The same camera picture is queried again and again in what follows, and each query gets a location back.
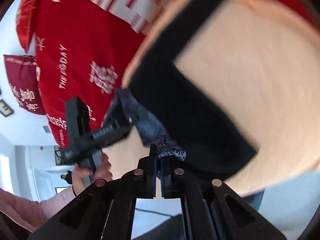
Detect black shorts with grey waistband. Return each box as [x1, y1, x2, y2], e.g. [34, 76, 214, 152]
[115, 0, 257, 180]

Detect pink sleeved left forearm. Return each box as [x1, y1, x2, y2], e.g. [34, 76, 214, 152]
[1, 187, 75, 232]

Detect person's left hand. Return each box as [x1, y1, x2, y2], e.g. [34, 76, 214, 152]
[72, 153, 113, 196]

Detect red bedspread with white characters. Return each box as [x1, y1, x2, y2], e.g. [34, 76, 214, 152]
[16, 0, 319, 148]

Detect dark red pillow with characters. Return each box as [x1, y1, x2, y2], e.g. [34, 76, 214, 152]
[3, 55, 46, 115]

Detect framed picture on wall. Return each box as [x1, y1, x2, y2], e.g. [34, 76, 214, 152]
[0, 99, 14, 118]

